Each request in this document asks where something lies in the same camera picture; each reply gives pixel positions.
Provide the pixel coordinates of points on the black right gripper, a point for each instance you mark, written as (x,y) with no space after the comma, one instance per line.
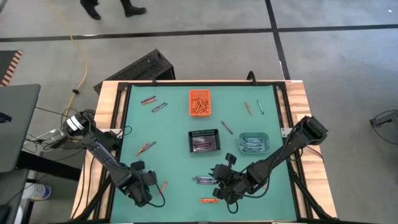
(236,185)

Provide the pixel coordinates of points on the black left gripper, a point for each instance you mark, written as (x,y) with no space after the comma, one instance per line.
(138,182)

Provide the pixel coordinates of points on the orange crayon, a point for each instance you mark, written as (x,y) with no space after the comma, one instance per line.
(149,101)
(247,108)
(209,199)
(206,102)
(163,188)
(195,104)
(202,105)
(199,105)
(141,150)
(209,202)

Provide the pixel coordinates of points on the black slotted plastic basket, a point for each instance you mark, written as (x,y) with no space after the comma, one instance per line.
(203,133)

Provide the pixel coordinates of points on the blue violet crayon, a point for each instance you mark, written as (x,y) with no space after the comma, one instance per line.
(149,146)

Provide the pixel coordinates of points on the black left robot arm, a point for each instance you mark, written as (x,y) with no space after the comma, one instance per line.
(102,152)

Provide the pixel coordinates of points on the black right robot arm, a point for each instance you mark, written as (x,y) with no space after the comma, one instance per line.
(280,152)

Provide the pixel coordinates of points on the teal crayon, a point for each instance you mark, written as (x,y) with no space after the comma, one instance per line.
(203,178)
(260,106)

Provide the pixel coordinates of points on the teal plastic bin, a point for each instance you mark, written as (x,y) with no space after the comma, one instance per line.
(254,134)

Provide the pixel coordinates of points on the green table mat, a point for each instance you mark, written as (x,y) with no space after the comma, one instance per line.
(174,124)

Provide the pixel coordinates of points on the orange slotted plastic basket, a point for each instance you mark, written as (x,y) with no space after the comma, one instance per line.
(200,92)

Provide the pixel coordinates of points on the white blue canister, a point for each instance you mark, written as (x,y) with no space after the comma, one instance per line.
(37,191)

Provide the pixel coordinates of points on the grey power strip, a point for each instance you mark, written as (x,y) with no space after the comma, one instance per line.
(51,136)

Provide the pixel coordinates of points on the black crate on floor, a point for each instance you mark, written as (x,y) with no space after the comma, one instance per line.
(140,68)

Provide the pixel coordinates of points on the dark grey side desk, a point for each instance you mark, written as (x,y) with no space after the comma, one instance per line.
(15,124)

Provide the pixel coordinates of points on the person's black shoes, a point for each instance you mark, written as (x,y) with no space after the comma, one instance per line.
(133,12)

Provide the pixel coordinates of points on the black mat orange striped edge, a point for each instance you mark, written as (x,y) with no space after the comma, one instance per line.
(6,62)

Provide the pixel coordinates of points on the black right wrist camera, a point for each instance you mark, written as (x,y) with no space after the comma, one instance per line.
(230,158)

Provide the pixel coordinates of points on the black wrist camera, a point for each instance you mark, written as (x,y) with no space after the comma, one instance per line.
(138,165)
(230,158)

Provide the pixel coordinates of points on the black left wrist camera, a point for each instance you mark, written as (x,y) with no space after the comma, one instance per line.
(138,165)

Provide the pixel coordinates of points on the grey metal bracket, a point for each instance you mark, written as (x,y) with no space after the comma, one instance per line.
(286,132)

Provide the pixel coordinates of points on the black table frame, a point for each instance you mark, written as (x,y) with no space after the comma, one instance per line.
(122,87)

